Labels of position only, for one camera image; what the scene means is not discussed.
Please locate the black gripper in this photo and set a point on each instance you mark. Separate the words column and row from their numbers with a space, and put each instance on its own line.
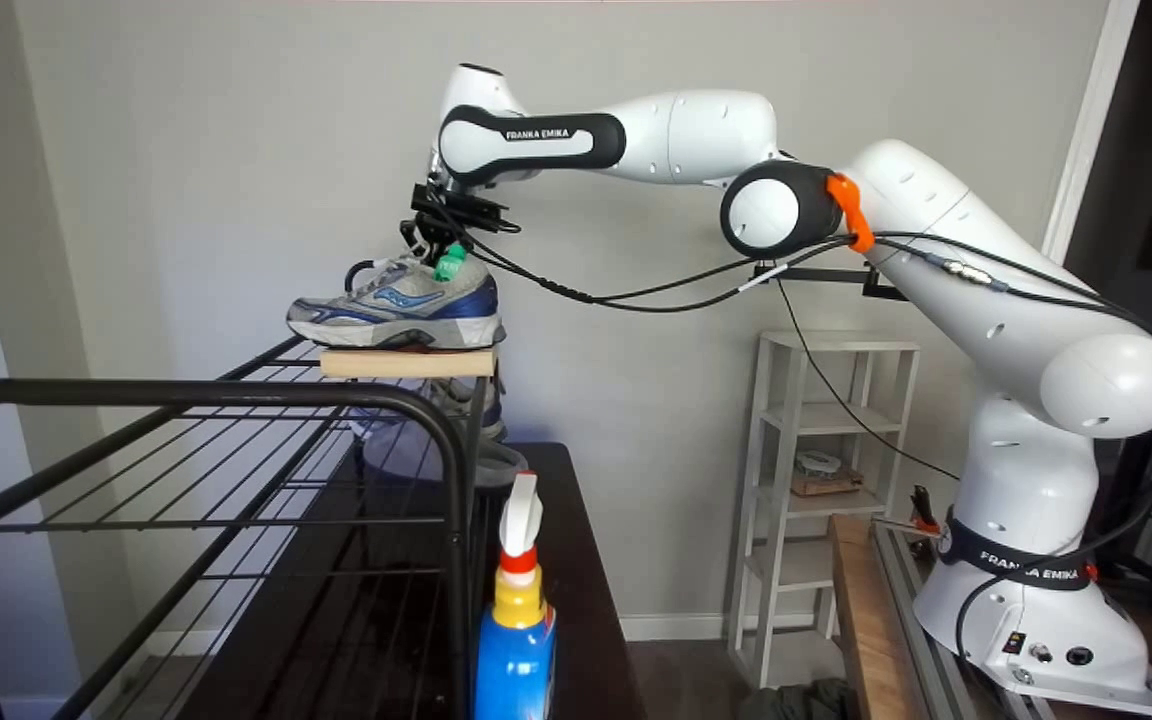
column 442, row 218

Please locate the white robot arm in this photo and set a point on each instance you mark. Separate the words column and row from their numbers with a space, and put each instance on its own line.
column 1015, row 572

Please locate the white blue running shoe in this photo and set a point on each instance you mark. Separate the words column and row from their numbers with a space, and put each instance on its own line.
column 404, row 301

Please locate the dark wooden table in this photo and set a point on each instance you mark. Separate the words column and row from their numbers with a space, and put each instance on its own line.
column 366, row 619

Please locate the white shelf unit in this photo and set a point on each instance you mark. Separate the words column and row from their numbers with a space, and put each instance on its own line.
column 825, row 428

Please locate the blue yellow spray bottle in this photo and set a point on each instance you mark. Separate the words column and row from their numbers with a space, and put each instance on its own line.
column 517, row 639

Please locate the wooden board on floor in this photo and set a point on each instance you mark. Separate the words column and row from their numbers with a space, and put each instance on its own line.
column 869, row 626

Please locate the black wire rack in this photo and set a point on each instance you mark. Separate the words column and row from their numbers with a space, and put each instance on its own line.
column 131, row 562

